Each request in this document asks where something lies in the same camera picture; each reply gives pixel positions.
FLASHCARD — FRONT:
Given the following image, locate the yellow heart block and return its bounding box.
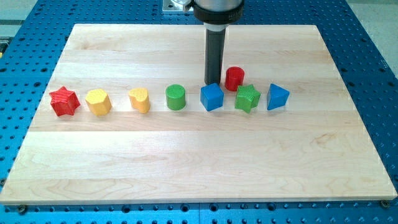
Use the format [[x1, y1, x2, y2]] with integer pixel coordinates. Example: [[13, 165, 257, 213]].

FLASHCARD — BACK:
[[128, 88, 150, 113]]

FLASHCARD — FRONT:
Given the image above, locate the green star block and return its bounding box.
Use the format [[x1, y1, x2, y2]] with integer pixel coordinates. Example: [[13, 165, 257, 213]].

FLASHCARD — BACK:
[[234, 84, 261, 113]]

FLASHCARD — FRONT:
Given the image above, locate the light wooden board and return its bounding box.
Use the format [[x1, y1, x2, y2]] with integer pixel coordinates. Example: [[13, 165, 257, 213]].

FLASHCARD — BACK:
[[1, 24, 397, 205]]

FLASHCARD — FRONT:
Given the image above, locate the red star block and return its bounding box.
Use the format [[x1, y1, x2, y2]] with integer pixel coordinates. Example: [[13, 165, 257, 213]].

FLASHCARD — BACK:
[[49, 86, 80, 116]]

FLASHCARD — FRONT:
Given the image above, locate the red cylinder block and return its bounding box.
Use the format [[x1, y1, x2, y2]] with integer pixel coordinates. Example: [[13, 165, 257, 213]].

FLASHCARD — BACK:
[[224, 67, 245, 91]]

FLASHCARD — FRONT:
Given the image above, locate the blue triangle block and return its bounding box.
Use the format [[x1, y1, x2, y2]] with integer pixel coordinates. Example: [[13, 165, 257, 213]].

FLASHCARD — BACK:
[[267, 83, 290, 110]]

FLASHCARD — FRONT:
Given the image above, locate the green cylinder block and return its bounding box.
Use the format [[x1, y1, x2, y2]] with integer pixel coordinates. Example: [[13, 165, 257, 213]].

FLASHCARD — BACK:
[[165, 84, 186, 111]]

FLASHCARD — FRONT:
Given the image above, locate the yellow hexagon block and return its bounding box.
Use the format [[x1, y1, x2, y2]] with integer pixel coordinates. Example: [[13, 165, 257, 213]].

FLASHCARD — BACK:
[[85, 88, 112, 116]]

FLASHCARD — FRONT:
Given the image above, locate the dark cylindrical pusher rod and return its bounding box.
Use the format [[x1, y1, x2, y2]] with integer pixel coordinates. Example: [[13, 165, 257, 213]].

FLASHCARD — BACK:
[[205, 23, 228, 85]]

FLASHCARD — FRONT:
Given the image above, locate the silver metal mounting plate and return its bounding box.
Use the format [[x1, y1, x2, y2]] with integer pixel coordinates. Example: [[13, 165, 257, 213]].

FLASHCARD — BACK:
[[161, 0, 193, 15]]

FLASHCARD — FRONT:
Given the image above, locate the blue cube block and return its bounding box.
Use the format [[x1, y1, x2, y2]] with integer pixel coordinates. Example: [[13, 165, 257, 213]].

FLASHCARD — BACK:
[[200, 83, 224, 111]]

